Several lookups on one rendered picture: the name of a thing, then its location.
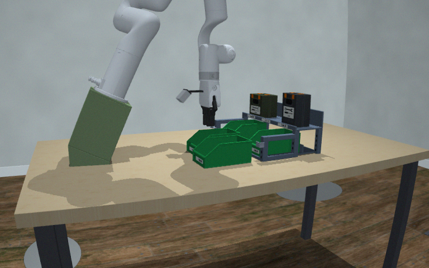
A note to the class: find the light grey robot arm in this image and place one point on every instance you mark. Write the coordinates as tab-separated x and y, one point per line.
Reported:
141	27

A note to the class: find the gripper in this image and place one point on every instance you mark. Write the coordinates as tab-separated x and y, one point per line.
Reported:
209	97

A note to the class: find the green bin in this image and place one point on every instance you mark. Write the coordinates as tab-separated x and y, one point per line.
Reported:
274	147
200	135
223	151
247	128

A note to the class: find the black tool case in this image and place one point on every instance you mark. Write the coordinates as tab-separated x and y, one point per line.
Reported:
296	109

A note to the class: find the olive green tool case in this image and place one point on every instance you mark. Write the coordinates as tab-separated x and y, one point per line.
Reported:
263	105

